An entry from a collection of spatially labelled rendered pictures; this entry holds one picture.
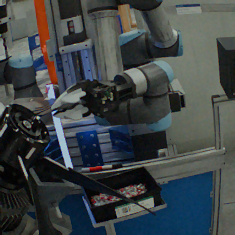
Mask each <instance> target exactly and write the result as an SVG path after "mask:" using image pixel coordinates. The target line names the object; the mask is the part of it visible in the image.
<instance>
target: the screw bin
mask: <svg viewBox="0 0 235 235"><path fill-rule="evenodd" d="M95 181H97V182H100V183H101V184H103V185H105V186H107V187H109V188H111V189H112V190H118V189H120V188H124V187H127V186H129V185H134V184H137V183H140V182H143V184H146V185H145V186H146V187H147V189H148V190H149V191H148V192H145V193H141V194H139V195H135V196H131V197H130V199H131V200H134V201H136V202H137V203H139V204H140V205H142V206H144V207H146V208H148V209H151V208H153V207H157V206H160V205H162V198H161V194H160V193H161V191H162V188H161V186H159V184H158V183H157V181H155V180H154V178H153V176H151V174H150V173H149V172H148V170H147V169H146V168H145V167H144V166H141V167H139V168H135V169H132V170H128V171H125V172H122V173H118V174H115V175H112V176H106V177H103V178H100V179H96V180H95ZM81 189H82V191H83V193H84V195H85V198H86V201H87V204H88V206H89V209H90V211H91V214H92V215H93V217H94V219H95V222H96V223H100V222H105V221H109V220H112V219H117V218H120V217H125V216H128V215H131V214H134V213H137V212H142V211H145V209H143V208H142V207H139V206H138V205H136V204H133V203H131V202H128V201H126V200H124V199H122V200H118V201H115V202H112V203H107V204H104V205H99V206H96V207H95V206H93V204H92V201H91V199H90V196H94V195H98V194H100V192H97V191H94V190H90V189H88V188H84V187H81Z"/></svg>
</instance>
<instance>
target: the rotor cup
mask: <svg viewBox="0 0 235 235"><path fill-rule="evenodd" d="M23 121H28V122H29V123H30V125H31V128H30V129H29V128H27V127H26V126H25V125H24V124H23ZM5 124H7V128H6V129H5V131H4V133H3V134H2V136H1V137H0V184H1V185H2V186H4V187H6V188H11V189H14V190H15V189H16V190H18V189H21V188H24V186H23V185H22V186H19V183H18V181H17V178H20V177H21V176H20V170H19V168H18V164H17V158H16V154H17V155H19V156H20V157H21V159H22V162H23V165H24V167H25V169H28V173H27V174H28V176H29V177H30V176H31V173H30V171H29V169H31V168H32V167H33V165H34V164H35V163H36V161H37V160H38V159H39V158H40V156H41V155H42V154H43V152H44V151H45V150H46V148H47V147H48V146H49V143H50V141H51V136H50V133H49V131H48V129H47V127H46V126H45V124H44V123H43V121H42V120H41V119H40V118H39V117H38V116H37V115H36V114H35V113H34V112H32V111H31V110H29V109H28V108H26V107H25V106H23V105H19V104H17V103H16V104H14V103H12V104H9V105H7V106H6V107H5V108H4V110H3V112H2V114H1V115H0V132H1V130H2V128H3V127H4V125H5ZM32 148H35V150H34V152H33V153H32V155H31V156H30V158H28V159H26V156H27V155H28V154H29V152H30V150H31V149H32Z"/></svg>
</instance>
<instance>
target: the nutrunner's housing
mask: <svg viewBox="0 0 235 235"><path fill-rule="evenodd" d="M5 17H7V3H6V0H0V19H2V18H5ZM7 23H8V22H5V23H3V24H0V35H1V34H3V33H6V32H7V31H8V25H7Z"/></svg>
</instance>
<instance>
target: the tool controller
mask: <svg viewBox="0 0 235 235"><path fill-rule="evenodd" d="M216 39H217V49H218V53H217V54H218V67H219V77H220V84H221V86H222V89H223V90H224V92H225V94H226V96H227V98H228V99H233V98H235V36H234V37H219V38H218V37H217V38H216Z"/></svg>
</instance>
